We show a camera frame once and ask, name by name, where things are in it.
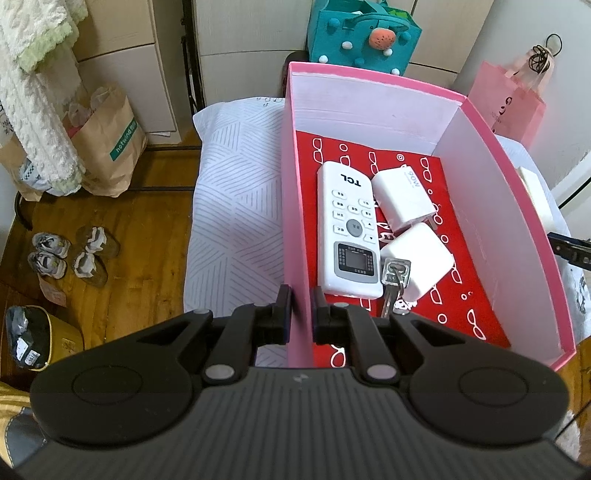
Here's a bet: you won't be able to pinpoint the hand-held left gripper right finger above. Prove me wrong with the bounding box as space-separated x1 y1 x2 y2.
311 286 476 386

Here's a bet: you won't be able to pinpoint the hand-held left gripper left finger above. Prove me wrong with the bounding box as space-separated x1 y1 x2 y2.
115 284 294 386

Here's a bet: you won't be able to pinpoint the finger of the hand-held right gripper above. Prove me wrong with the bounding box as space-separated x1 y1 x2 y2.
547 232 591 273

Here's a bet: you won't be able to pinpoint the plain white remote control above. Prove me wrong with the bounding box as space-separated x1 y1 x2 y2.
516 166 555 228

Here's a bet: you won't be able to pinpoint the pink cardboard box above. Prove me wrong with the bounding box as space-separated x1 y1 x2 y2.
281 61 578 374

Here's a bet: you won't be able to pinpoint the silver keys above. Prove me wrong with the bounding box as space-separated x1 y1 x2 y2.
381 258 413 319

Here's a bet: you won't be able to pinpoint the white cube charger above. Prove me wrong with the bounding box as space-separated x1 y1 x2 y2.
379 224 455 301

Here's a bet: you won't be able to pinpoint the white remote with black logo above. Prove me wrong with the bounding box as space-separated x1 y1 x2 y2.
316 161 385 298

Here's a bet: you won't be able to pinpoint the white charger with grey print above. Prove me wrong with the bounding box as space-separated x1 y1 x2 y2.
372 167 439 234

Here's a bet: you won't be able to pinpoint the red printed cloth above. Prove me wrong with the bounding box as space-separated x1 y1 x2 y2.
295 130 512 370

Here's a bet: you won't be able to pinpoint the white patterned quilted cover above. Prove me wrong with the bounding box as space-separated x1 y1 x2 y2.
184 96 591 370

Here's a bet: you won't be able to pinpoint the white refrigerator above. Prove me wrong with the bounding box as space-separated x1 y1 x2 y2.
455 0 591 208

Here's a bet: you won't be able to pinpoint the pink paper gift bag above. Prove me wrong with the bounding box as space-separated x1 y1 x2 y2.
468 60 547 145

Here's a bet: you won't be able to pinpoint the brown shoe with white stuffing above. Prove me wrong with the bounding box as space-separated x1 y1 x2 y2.
76 226 121 259
71 251 109 287

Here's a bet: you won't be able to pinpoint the yellow bin with black bag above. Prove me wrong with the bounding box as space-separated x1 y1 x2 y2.
4 305 86 371

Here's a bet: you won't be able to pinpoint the pink paper slip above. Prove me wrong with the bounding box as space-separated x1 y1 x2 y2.
39 276 70 306

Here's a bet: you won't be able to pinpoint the brown paper bag green label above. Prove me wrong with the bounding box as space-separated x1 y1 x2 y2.
65 83 149 198

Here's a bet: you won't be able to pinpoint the grey white sneaker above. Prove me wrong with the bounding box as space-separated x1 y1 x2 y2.
32 233 71 257
28 251 68 278

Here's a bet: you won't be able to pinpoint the light wooden wardrobe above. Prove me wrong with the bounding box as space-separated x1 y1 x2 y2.
191 0 497 100

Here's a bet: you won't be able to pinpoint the teal felt tote bag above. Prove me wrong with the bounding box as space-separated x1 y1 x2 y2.
307 0 423 77

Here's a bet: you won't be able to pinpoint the white checkered plastic bag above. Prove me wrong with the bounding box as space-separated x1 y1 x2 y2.
21 157 54 195

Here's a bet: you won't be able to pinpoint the yellow and black package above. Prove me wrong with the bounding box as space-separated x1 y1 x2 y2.
0 382 47 467

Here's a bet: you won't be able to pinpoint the light wooden side cabinet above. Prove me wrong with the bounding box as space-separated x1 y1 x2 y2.
71 0 192 137

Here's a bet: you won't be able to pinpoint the plain brown paper bag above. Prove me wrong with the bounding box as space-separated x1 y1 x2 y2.
0 134 44 202

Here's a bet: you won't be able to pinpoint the white paper bag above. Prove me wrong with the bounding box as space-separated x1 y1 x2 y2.
0 102 18 149

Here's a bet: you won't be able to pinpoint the black knotted cord charm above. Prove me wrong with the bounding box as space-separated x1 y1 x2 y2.
531 45 553 73

